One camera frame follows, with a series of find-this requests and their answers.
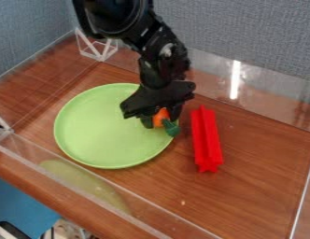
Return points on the red star-shaped block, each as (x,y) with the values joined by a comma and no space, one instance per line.
(206,141)

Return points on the green plastic plate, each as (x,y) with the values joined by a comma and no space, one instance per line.
(97,136)

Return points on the clear acrylic barrier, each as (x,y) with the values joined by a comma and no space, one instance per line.
(90,200)
(260,90)

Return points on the clear acrylic corner bracket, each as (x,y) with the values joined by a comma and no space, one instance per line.
(98,50)

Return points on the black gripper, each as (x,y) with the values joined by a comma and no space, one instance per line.
(145,102)

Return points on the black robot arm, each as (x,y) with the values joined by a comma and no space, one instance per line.
(132,21)

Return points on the orange toy carrot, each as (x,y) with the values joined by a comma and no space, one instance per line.
(162,121)

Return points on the clear acrylic back barrier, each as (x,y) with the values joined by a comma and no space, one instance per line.
(260,90)

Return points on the clear acrylic front barrier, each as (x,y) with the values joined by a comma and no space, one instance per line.
(90,200)

